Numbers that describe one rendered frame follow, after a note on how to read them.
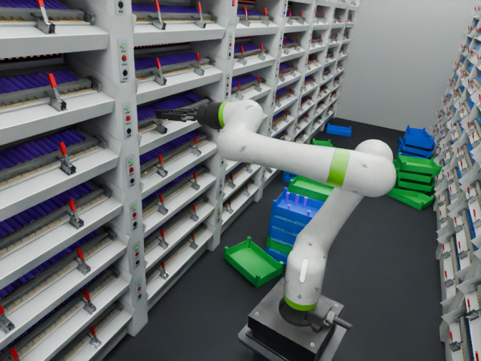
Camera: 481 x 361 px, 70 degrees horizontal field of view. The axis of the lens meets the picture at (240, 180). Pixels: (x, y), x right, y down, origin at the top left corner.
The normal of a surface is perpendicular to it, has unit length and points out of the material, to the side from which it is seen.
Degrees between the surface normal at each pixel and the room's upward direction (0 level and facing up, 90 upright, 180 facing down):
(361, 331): 0
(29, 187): 19
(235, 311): 0
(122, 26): 90
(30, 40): 109
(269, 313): 4
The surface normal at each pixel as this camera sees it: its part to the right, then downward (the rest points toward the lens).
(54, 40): 0.82, 0.54
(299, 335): 0.04, -0.91
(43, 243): 0.38, -0.75
